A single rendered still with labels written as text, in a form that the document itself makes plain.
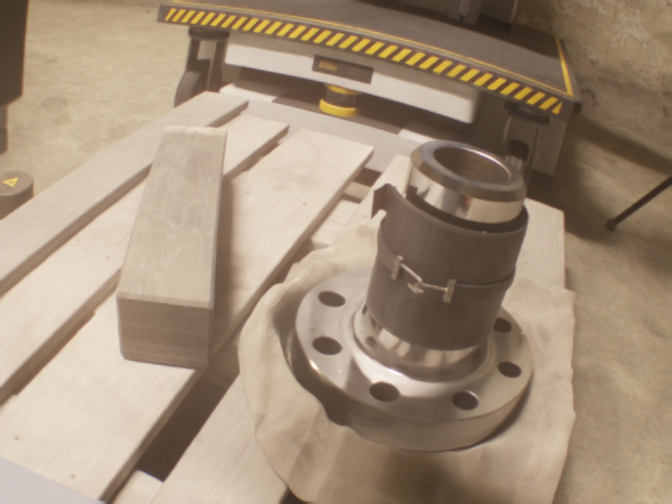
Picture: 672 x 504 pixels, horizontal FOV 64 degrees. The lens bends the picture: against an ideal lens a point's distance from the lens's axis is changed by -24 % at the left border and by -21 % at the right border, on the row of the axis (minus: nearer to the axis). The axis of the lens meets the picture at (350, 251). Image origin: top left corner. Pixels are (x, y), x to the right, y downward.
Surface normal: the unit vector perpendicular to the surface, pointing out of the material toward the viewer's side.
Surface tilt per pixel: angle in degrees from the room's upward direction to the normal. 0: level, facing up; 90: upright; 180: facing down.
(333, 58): 90
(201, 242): 0
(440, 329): 90
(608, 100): 90
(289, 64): 90
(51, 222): 0
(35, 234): 0
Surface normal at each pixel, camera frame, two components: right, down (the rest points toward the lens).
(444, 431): 0.12, 0.53
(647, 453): 0.18, -0.84
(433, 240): -0.52, 0.36
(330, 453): -0.66, -0.39
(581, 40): -0.30, 0.44
